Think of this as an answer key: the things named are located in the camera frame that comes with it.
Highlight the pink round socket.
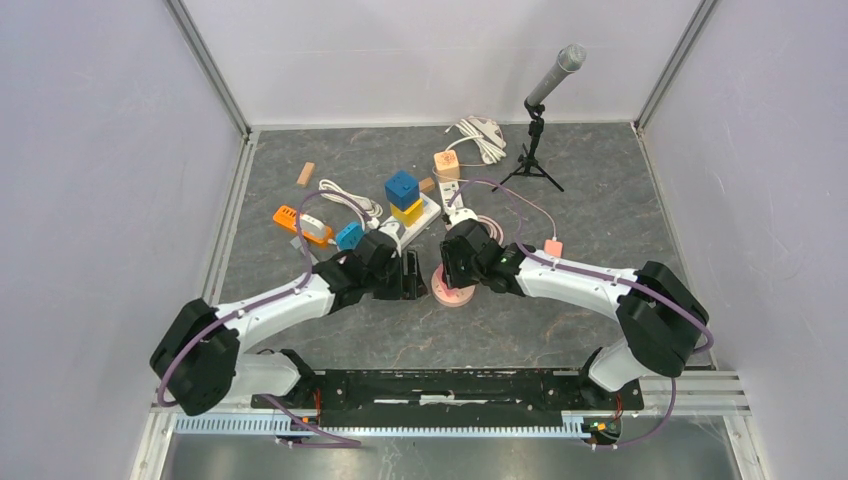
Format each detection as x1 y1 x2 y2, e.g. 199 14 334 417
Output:
431 264 475 308

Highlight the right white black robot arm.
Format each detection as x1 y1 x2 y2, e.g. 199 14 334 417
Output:
440 219 713 408

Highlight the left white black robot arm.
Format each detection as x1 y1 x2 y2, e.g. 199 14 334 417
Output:
149 230 427 416

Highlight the small blue plug adapter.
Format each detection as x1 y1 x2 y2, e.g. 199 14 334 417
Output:
334 222 365 251

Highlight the orange wooden cube socket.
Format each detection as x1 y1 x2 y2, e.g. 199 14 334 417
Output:
433 149 460 182

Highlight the white long power strip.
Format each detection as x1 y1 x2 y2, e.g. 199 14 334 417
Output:
378 193 442 253

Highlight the yellow cube adapter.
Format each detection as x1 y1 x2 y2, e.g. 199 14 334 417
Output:
390 198 424 227

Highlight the white green small power strip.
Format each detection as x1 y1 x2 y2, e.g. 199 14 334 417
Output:
438 181 464 215

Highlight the small brown wooden block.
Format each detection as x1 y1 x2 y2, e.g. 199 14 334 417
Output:
418 177 436 194

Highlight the blue cube adapter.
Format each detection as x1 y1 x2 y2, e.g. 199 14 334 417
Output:
384 170 420 211

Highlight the orange power strip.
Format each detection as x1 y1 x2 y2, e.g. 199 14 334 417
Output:
272 205 334 247

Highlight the black tripod microphone stand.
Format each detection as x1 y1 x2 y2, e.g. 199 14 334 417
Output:
492 102 564 192

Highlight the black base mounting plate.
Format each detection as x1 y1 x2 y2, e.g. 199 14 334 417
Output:
251 368 644 427

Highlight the grey handheld microphone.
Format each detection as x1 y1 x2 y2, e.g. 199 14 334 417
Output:
525 44 587 108

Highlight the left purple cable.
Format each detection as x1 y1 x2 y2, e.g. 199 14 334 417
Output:
156 190 376 450

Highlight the purple cable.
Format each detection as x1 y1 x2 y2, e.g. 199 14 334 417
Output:
445 177 715 452
156 190 376 450

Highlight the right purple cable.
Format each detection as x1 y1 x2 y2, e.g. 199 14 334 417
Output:
445 177 715 452

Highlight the orange square plug with cable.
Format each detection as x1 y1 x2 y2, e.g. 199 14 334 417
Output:
460 178 563 258

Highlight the white coiled cable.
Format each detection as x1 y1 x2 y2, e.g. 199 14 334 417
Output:
317 178 386 219

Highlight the white bundled cable top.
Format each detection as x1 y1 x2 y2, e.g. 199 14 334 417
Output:
445 115 510 166

